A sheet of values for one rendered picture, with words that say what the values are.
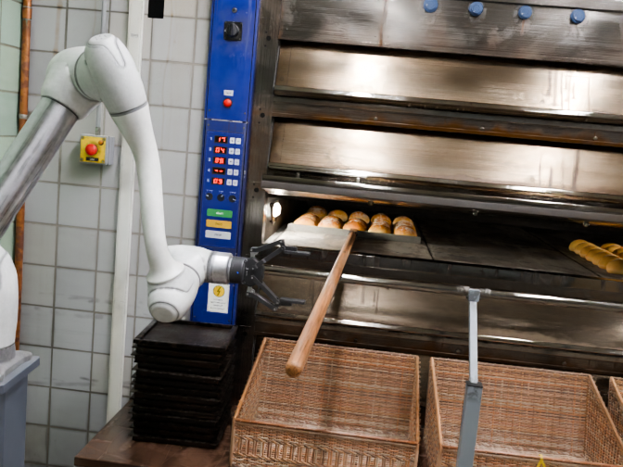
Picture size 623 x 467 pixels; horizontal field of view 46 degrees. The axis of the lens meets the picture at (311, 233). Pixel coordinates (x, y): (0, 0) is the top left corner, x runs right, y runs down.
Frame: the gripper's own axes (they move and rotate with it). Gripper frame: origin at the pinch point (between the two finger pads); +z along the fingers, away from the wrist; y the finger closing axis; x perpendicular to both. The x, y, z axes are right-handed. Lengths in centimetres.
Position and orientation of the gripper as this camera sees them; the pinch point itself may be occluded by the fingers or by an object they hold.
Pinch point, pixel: (303, 277)
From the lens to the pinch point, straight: 201.1
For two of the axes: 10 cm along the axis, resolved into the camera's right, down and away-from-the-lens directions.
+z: 9.9, 1.1, -1.0
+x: -1.1, 1.2, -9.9
